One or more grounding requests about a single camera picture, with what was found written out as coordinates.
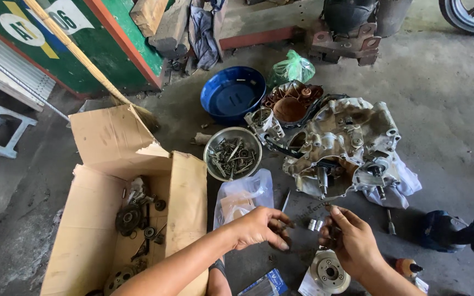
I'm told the person's left hand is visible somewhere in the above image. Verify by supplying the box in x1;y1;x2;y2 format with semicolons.
231;207;296;252

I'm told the person's right hand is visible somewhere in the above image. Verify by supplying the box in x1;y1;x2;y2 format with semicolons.
318;205;386;281

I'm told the dark greasy engine chain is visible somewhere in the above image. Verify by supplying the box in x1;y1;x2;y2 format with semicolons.
271;201;341;251

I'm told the clear plastic bag with gasket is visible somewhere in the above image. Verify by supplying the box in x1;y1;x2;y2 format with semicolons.
213;168;275;231

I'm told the silver clutch disc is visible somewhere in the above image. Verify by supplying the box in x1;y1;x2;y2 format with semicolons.
310;249;351;295

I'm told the metal socket bit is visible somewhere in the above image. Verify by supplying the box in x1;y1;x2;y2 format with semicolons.
386;208;397;236

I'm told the black sandal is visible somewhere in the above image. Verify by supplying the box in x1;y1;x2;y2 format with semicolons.
208;257;228;278

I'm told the orange bottle with black cap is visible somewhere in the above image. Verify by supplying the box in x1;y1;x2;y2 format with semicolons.
394;258;424;280

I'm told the blue cardboard packet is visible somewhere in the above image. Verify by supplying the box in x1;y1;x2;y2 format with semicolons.
237;268;289;296

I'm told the white paper sheet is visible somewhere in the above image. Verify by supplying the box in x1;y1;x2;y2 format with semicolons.
297;268;324;296

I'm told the person's foot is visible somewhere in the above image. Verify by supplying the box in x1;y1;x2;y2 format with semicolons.
206;258;233;296

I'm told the heap of bolts and screws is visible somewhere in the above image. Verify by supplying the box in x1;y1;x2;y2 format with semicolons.
209;138;258;180

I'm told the white cloth rag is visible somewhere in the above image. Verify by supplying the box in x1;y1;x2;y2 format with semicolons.
362;151;423;210

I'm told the round steel bowl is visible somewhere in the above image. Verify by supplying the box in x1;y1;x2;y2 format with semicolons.
203;127;263;183

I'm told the small pale cylinder piece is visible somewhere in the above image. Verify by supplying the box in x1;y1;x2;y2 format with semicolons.
191;132;213;146

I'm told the silver engine cylinder block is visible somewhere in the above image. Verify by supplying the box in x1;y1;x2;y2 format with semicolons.
244;106;286;145

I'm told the silver engine crankcase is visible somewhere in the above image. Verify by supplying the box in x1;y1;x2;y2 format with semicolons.
282;97;402;201

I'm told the heap of dark engine parts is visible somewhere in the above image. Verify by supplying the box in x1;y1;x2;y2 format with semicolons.
103;176;168;294

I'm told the brown engine side cover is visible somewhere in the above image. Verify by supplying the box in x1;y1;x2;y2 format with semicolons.
261;81;325;129

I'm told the blue plastic basin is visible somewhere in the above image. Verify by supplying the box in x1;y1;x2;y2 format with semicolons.
200;66;267;126

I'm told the open cardboard box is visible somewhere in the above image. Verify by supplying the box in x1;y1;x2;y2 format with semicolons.
39;104;209;296

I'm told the green plastic bag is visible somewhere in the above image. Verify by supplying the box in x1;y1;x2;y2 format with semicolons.
267;49;316;89

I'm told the grey hanging cloth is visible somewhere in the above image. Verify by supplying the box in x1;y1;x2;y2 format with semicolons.
188;0;226;71

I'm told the red-edged concrete platform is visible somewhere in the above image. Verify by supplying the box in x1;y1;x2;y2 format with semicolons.
218;0;325;51

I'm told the grey wooden block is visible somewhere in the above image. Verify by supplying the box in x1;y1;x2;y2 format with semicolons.
148;0;192;60

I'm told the green painted board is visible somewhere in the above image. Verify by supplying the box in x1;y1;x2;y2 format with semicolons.
0;0;168;100

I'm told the black engine part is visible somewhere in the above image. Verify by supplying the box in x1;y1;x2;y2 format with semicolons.
323;0;380;34

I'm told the grey metal barrel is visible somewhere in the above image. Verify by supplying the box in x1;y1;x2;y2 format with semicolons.
374;0;413;38

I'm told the light wooden block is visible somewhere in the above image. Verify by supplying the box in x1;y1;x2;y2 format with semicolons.
129;0;170;38

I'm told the motorcycle wheel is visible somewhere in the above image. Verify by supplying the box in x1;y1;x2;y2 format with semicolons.
439;0;474;36

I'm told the grey plastic stool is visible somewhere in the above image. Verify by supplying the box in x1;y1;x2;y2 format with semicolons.
0;101;38;159

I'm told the corrugated metal sheet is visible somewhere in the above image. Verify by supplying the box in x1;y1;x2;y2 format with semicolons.
0;20;71;122

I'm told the blue cordless impact driver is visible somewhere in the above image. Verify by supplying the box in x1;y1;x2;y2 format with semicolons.
420;189;474;262

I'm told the rusty metal bracket stand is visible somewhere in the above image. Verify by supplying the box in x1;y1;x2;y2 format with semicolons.
308;22;382;67

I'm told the straw broom with wooden handle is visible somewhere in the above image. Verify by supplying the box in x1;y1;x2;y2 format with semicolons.
23;0;160;133

